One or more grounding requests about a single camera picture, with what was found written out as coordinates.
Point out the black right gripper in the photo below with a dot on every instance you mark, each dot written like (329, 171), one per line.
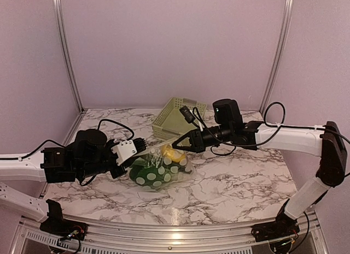
(197, 142)

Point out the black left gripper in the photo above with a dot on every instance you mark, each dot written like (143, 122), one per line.
(118, 173)

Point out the yellow fake lemon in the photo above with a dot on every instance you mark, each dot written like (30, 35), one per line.
(171, 155)

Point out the clear zip top bag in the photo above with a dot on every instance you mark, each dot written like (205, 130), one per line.
(153, 153)

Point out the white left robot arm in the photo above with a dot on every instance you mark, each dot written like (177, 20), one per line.
(27, 167)

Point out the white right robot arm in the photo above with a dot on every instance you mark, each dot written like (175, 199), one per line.
(323, 141)

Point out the green fake leafy vegetable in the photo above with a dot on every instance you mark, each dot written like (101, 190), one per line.
(155, 174)

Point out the pale green perforated basket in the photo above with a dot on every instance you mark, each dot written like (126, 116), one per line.
(170, 122)

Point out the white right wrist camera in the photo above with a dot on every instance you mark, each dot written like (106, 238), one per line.
(185, 111)

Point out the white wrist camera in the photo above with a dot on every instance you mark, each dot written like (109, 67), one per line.
(185, 111)
(127, 149)

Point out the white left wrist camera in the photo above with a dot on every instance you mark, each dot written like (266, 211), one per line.
(127, 149)

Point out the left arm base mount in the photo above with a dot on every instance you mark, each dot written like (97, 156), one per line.
(56, 224)

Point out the aluminium front rail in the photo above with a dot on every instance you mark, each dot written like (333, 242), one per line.
(116, 237)

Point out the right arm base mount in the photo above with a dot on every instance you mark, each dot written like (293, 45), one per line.
(282, 226)

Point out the left aluminium frame post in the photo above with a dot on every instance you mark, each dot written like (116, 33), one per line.
(66, 55)

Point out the aluminium frame post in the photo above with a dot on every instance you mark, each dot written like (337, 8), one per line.
(66, 55)
(281, 43)

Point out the right aluminium frame post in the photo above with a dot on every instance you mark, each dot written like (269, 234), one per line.
(281, 43)

